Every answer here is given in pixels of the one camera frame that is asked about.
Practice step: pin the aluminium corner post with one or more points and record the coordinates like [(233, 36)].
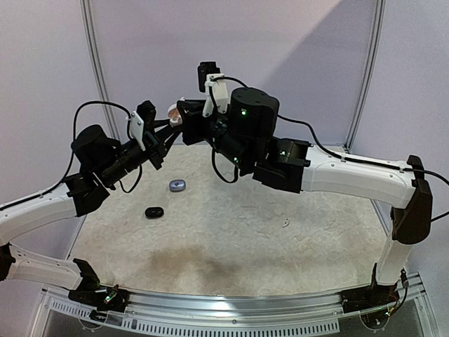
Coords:
[(373, 45), (94, 53)]

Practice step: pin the black oval charging case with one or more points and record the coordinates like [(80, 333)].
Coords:
[(154, 212)]

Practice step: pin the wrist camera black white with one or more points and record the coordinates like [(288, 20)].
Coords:
[(140, 121), (212, 84)]

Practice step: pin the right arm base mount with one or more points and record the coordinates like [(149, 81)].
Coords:
[(366, 297)]

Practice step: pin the left aluminium corner post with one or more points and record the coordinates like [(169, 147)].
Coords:
[(94, 53)]

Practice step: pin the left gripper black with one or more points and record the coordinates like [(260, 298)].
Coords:
[(156, 147)]

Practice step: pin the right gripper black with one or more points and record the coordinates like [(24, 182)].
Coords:
[(191, 123)]

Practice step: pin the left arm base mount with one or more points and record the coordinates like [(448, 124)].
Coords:
[(103, 298)]

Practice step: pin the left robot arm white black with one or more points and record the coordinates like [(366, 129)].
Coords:
[(103, 162)]

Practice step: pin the pink round charging case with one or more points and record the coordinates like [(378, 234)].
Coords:
[(174, 116)]

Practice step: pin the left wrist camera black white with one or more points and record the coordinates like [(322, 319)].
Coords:
[(140, 121)]

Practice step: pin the aluminium front rail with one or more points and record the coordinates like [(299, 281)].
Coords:
[(164, 314)]

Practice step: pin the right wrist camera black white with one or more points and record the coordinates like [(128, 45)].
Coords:
[(212, 84)]

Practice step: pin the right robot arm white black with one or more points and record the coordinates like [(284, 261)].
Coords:
[(241, 128)]

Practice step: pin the white earbud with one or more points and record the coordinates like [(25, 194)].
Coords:
[(286, 223)]

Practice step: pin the purple earbud charging case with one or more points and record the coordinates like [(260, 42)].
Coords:
[(177, 185)]

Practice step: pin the right aluminium corner post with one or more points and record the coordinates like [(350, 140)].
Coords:
[(373, 45)]

